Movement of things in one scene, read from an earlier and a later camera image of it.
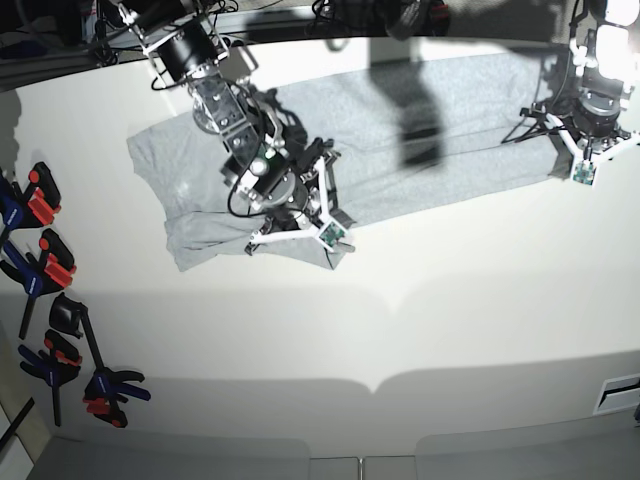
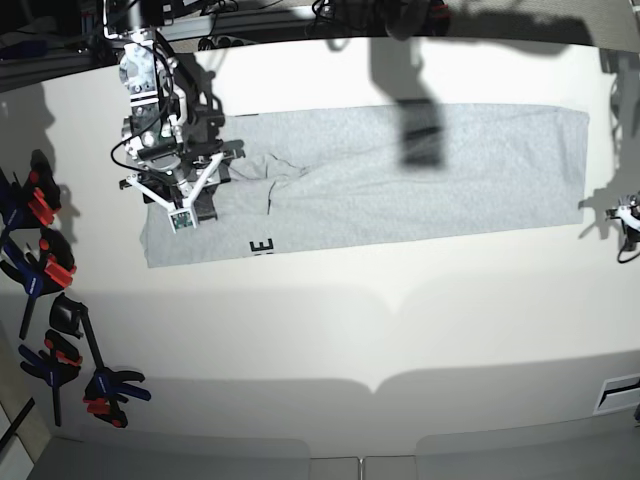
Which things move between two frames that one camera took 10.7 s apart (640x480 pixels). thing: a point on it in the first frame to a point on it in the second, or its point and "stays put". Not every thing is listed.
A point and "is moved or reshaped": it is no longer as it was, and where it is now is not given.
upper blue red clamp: x=34 y=208 stays put
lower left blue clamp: x=56 y=367 stays put
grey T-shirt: x=392 y=134 is moved or reshaped
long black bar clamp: x=108 y=388 stays put
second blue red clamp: x=33 y=276 stays put
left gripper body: x=306 y=202 to x=188 y=173
